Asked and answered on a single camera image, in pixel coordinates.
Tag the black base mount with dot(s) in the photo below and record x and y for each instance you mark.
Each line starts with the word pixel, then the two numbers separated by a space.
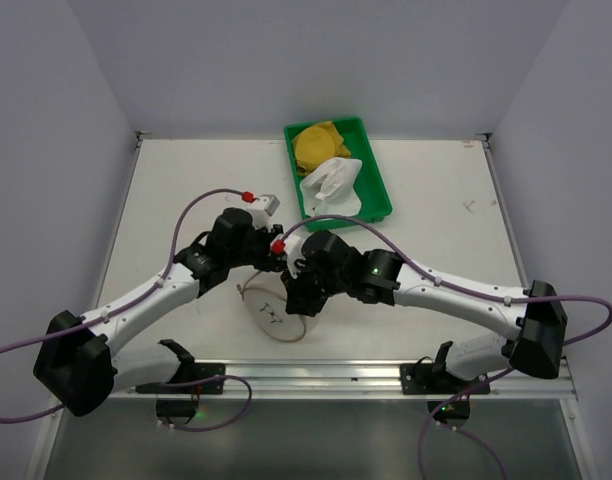
pixel 178 399
pixel 431 385

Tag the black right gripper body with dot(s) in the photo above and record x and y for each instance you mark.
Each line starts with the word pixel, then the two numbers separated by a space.
pixel 298 292

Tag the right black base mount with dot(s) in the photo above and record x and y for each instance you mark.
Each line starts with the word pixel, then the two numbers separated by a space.
pixel 431 385

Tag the white mesh laundry bag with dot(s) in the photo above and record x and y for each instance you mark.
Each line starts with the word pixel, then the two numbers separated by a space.
pixel 266 303

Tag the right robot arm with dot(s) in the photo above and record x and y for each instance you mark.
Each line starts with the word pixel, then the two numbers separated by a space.
pixel 525 328

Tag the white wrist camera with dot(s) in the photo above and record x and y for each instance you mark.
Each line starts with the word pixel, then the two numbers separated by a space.
pixel 291 249
pixel 262 209

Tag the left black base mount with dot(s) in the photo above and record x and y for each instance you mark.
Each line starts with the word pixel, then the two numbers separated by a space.
pixel 178 399

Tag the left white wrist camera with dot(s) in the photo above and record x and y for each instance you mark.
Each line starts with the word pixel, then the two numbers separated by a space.
pixel 262 209

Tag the white bra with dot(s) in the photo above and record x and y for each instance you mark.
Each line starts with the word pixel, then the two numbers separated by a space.
pixel 330 188

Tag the aluminium mounting rail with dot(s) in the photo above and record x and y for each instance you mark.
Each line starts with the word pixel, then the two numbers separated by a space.
pixel 372 379

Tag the green plastic tray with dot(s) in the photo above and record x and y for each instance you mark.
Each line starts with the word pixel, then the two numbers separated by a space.
pixel 369 186

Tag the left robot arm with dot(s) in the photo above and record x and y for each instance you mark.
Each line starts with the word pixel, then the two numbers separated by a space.
pixel 81 362

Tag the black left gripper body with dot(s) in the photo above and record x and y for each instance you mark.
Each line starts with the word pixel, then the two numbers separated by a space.
pixel 267 247

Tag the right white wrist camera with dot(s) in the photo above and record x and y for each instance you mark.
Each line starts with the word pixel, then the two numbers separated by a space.
pixel 291 249

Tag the yellow bra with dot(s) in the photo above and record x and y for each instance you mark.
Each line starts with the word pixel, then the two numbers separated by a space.
pixel 317 144

